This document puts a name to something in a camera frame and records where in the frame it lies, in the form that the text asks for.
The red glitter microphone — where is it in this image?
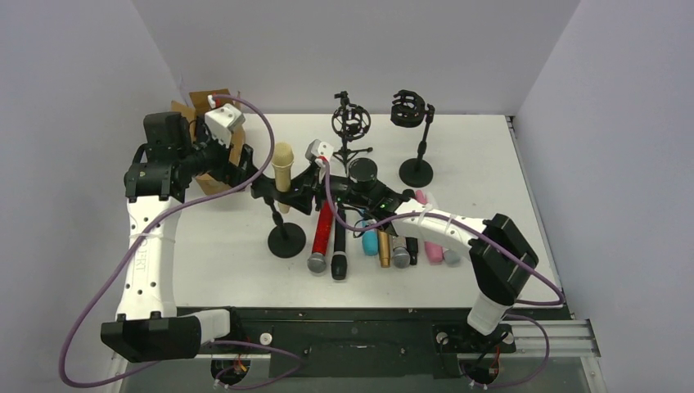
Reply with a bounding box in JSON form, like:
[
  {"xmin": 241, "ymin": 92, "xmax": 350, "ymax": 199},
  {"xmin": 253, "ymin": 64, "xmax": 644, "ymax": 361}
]
[{"xmin": 307, "ymin": 202, "xmax": 334, "ymax": 274}]

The pink microphone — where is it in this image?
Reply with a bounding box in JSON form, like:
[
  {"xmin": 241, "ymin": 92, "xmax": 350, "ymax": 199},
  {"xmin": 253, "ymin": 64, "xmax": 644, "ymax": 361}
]
[{"xmin": 415, "ymin": 189, "xmax": 444, "ymax": 265}]

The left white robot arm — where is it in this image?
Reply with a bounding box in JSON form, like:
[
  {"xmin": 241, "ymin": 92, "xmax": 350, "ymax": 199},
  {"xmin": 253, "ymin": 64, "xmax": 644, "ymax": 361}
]
[{"xmin": 101, "ymin": 106, "xmax": 245, "ymax": 363}]

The clip mic stand round base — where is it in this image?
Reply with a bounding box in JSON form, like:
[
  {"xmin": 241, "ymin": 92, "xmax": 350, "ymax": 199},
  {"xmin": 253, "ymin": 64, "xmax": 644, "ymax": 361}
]
[{"xmin": 250, "ymin": 174, "xmax": 306, "ymax": 259}]

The brown cardboard box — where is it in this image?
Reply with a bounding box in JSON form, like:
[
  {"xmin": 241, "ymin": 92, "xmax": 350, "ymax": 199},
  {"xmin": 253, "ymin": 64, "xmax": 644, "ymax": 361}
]
[{"xmin": 170, "ymin": 88, "xmax": 246, "ymax": 196}]

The tripod shock mount stand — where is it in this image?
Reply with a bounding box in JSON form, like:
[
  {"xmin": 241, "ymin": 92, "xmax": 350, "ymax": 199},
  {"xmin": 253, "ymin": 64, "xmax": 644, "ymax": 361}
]
[{"xmin": 331, "ymin": 91, "xmax": 373, "ymax": 169}]

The purple cable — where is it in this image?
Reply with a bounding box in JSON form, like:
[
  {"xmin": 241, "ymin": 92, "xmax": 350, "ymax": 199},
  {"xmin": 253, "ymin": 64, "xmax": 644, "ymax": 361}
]
[
  {"xmin": 321, "ymin": 157, "xmax": 566, "ymax": 391},
  {"xmin": 57, "ymin": 94, "xmax": 304, "ymax": 391}
]

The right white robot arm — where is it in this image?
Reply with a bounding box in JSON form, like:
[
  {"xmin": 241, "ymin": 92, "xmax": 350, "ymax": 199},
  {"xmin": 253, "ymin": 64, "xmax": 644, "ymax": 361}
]
[{"xmin": 270, "ymin": 158, "xmax": 539, "ymax": 336}]

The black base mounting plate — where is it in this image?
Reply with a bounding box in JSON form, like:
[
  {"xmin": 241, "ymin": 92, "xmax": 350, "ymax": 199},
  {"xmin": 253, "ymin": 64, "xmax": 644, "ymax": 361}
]
[{"xmin": 173, "ymin": 306, "xmax": 570, "ymax": 381}]

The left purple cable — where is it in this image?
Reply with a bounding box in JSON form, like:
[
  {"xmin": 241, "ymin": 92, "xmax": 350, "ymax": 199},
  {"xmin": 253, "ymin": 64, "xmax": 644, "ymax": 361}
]
[{"xmin": 57, "ymin": 94, "xmax": 304, "ymax": 391}]

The shock mount stand round base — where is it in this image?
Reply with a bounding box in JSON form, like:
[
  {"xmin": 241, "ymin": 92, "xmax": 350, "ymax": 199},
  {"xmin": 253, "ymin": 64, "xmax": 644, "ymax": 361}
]
[{"xmin": 390, "ymin": 89, "xmax": 436, "ymax": 189}]

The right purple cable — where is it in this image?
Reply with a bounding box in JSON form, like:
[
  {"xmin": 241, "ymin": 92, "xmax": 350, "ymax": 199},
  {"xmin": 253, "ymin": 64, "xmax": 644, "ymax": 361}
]
[{"xmin": 321, "ymin": 157, "xmax": 566, "ymax": 391}]

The silver glitter microphone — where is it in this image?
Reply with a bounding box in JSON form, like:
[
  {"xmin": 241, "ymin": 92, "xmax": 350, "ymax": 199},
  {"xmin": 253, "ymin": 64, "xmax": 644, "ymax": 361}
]
[{"xmin": 391, "ymin": 237, "xmax": 410, "ymax": 269}]

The cream microphone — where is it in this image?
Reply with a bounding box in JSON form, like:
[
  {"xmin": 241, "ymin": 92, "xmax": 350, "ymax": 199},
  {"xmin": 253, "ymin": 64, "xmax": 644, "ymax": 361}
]
[{"xmin": 271, "ymin": 142, "xmax": 295, "ymax": 192}]

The white grey microphone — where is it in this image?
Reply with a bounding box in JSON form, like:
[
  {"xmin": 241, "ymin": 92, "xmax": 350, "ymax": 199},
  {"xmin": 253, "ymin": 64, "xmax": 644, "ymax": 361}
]
[{"xmin": 443, "ymin": 248, "xmax": 461, "ymax": 266}]

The gold microphone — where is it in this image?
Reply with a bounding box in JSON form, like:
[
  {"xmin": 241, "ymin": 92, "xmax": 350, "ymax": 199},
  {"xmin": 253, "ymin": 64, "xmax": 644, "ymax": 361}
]
[{"xmin": 376, "ymin": 230, "xmax": 391, "ymax": 269}]

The blue microphone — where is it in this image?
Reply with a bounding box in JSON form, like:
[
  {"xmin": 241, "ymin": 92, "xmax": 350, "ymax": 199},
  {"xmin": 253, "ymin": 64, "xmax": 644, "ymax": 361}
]
[{"xmin": 361, "ymin": 229, "xmax": 379, "ymax": 256}]

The slim black microphone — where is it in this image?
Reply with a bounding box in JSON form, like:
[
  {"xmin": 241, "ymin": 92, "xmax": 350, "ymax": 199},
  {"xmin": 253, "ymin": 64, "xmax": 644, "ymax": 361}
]
[{"xmin": 405, "ymin": 237, "xmax": 419, "ymax": 265}]

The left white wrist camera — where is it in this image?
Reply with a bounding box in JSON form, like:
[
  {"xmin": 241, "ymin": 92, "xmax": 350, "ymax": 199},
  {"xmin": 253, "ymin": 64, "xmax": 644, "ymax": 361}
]
[{"xmin": 204, "ymin": 104, "xmax": 246, "ymax": 148}]

